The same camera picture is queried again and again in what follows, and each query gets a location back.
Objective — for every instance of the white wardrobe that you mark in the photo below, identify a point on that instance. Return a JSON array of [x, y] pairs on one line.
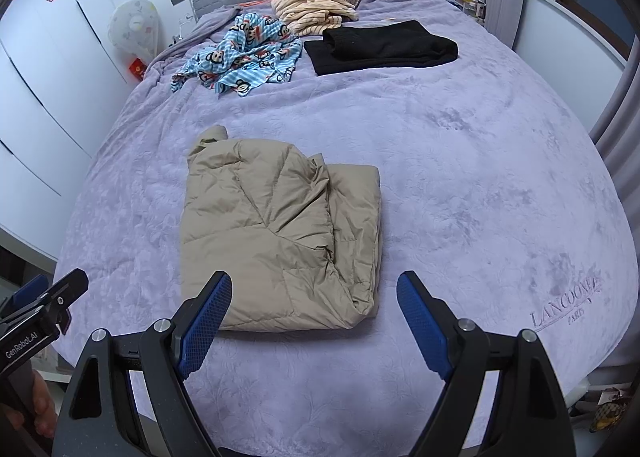
[[40, 62]]

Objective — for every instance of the khaki puffer jacket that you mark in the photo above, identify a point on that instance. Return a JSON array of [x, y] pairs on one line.
[[260, 237]]

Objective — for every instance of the grey curtain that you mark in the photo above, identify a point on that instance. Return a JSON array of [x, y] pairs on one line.
[[620, 112]]

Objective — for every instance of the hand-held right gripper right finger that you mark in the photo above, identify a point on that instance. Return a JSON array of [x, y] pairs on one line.
[[425, 322]]

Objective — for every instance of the black folded garment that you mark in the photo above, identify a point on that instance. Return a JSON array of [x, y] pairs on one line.
[[380, 47]]

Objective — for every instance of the brown patterned bag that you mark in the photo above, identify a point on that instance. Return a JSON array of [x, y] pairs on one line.
[[607, 414]]

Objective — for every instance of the yellow striped garment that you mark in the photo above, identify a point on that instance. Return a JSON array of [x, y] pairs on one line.
[[310, 2]]

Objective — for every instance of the person's left hand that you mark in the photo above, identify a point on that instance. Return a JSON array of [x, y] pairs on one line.
[[45, 402]]

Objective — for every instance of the purple plush blanket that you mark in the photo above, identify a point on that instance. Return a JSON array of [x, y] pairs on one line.
[[475, 162]]

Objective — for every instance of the small red box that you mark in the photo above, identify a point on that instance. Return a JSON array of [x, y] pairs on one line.
[[137, 69]]

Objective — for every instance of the blue monkey print pajamas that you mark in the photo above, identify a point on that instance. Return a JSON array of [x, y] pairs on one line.
[[245, 57]]

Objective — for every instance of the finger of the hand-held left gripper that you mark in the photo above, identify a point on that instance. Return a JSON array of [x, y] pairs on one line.
[[67, 287], [30, 289]]

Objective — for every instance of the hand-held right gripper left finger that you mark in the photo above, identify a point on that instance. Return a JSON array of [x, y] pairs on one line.
[[205, 322]]

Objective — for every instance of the white covered fan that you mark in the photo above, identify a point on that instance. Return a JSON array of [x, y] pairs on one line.
[[132, 27]]

